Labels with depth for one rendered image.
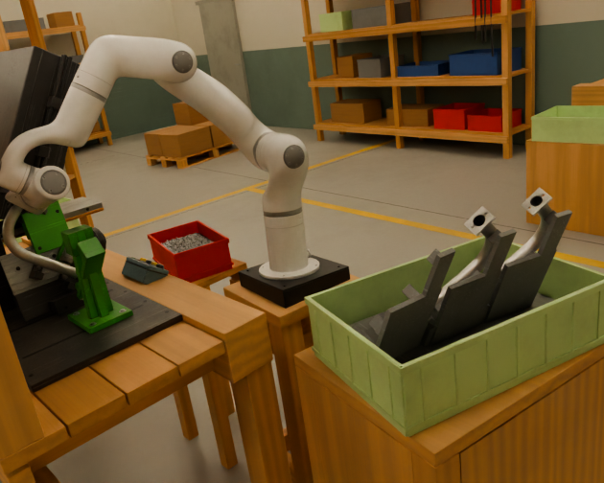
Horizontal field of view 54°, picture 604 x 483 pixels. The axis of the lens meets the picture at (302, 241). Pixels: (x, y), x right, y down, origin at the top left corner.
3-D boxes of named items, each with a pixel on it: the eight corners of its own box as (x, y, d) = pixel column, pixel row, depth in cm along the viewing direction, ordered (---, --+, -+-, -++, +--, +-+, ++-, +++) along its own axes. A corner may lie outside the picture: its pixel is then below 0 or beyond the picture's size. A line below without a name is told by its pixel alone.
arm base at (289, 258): (297, 255, 198) (291, 201, 193) (332, 267, 183) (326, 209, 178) (247, 270, 188) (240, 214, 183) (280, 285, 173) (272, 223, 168)
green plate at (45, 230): (65, 243, 189) (42, 180, 186) (74, 242, 183) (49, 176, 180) (29, 256, 182) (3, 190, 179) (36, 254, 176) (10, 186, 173)
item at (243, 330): (60, 257, 271) (52, 226, 266) (274, 359, 165) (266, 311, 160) (30, 268, 263) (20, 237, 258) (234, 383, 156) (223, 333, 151)
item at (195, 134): (213, 145, 912) (203, 96, 887) (248, 148, 860) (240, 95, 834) (148, 165, 832) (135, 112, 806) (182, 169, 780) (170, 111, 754)
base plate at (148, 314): (38, 249, 244) (36, 244, 243) (183, 320, 166) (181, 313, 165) (-75, 287, 218) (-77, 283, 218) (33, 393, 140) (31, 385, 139)
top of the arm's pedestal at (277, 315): (302, 265, 210) (301, 255, 208) (364, 289, 185) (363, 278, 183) (224, 298, 193) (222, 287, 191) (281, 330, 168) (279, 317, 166)
